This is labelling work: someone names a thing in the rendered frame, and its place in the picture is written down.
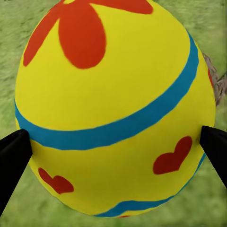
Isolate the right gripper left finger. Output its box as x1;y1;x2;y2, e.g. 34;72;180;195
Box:
0;129;33;216

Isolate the easter egg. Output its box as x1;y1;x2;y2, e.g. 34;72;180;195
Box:
15;0;216;218

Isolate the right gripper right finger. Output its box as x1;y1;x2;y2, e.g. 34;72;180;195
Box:
200;125;227;188

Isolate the wicker basket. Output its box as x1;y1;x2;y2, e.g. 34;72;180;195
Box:
201;52;227;106

